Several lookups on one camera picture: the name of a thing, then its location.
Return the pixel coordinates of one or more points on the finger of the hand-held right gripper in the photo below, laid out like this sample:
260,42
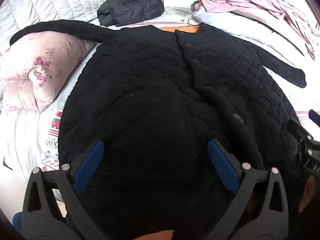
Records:
313,116
303,140

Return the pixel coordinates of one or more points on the grey quilted blanket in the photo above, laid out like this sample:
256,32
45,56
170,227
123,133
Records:
50,0

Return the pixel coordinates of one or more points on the pink velvet blanket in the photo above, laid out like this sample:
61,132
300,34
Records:
237,2

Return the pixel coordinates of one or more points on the light blue fleece blanket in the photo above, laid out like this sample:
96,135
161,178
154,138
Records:
220,21

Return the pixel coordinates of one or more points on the black puffer jacket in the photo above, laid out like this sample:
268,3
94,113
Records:
132,7

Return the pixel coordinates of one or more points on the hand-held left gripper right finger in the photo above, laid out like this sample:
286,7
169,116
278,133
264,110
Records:
221,162

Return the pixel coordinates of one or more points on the black quilted coat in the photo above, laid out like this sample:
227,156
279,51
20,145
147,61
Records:
150,92

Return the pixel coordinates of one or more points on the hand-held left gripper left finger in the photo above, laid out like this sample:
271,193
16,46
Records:
91,162

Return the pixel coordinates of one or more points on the pink floral pillow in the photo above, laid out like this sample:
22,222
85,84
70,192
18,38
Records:
50,62

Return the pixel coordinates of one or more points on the patterned bed sheet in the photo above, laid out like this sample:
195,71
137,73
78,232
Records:
30,135

